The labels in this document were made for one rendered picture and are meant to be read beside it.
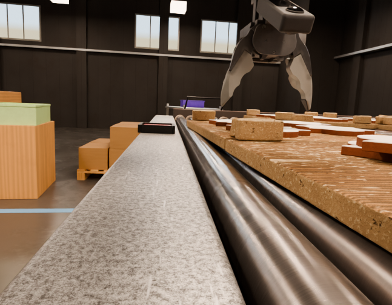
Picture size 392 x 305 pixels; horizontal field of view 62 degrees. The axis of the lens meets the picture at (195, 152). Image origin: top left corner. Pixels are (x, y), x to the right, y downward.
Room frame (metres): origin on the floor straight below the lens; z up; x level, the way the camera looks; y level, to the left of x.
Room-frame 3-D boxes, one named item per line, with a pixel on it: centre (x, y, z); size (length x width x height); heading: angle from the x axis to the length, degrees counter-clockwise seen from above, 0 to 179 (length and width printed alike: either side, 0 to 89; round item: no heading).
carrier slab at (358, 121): (1.27, -0.40, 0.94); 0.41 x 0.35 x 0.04; 5
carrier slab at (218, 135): (0.66, -0.18, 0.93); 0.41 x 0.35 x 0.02; 9
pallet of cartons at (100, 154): (4.34, 1.09, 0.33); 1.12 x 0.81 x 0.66; 9
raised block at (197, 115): (0.83, -0.02, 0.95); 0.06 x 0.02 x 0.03; 99
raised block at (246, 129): (0.41, -0.08, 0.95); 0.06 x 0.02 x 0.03; 99
